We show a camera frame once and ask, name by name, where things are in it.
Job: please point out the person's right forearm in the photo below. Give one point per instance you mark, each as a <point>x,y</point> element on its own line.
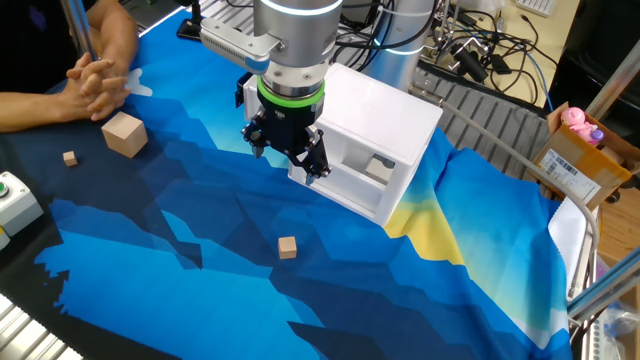
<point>35,112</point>

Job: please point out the person's left forearm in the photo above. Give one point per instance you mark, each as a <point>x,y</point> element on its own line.
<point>115,30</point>

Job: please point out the aluminium frame bar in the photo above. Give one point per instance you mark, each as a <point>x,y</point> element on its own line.
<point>605,290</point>

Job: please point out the aluminium frame post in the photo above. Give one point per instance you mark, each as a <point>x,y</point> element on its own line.
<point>80,30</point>
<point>617,75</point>

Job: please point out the white plastic drawer cabinet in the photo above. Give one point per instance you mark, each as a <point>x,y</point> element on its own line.
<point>380,115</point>

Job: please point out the grey box with green button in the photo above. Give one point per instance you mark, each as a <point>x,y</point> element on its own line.
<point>17,205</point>

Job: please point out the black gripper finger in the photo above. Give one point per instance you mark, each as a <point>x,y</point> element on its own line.
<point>256,137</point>
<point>312,160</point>

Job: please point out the small wooden cube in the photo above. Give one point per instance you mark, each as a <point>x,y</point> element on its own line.
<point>287,248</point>

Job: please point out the pink plastic toy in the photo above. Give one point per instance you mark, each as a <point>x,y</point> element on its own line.
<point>575,119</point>

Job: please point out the large wooden cube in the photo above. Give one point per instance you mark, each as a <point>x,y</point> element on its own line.
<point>125,136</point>

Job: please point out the blue mountain print cloth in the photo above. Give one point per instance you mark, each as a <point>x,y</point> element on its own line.
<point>200,300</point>

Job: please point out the tiny wooden cube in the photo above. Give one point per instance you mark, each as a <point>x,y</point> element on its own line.
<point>70,158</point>

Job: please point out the silver metal clamp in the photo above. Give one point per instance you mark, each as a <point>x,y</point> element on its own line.
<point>457,42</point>

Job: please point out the person's right hand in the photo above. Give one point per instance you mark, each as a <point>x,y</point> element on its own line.
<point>95,102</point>

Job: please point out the small purple toy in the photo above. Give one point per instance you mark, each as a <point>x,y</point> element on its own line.
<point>597,135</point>

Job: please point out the black smartphone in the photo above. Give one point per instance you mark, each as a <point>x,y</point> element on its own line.
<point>187,31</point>

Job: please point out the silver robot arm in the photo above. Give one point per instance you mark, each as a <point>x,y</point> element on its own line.
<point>300,30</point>

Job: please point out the black equipment case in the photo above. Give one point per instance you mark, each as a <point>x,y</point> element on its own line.
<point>600,50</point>

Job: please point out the cardboard box with white label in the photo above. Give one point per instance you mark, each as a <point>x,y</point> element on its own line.
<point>585,160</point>

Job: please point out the white keyboard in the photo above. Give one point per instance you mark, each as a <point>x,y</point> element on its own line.
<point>537,6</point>

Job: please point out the yellow and grey button box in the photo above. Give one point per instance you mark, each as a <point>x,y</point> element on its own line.
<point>3,239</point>

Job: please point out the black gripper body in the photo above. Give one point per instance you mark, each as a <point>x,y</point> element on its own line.
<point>290,125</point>

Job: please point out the small black power adapter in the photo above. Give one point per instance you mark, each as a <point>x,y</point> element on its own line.
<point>500,64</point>

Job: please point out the clear plastic bag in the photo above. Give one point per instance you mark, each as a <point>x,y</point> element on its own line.
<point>622,325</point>

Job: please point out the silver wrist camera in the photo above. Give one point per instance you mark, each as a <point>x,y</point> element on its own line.
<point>235,42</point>

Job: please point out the person's left hand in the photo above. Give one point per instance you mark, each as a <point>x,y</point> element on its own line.
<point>107,70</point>

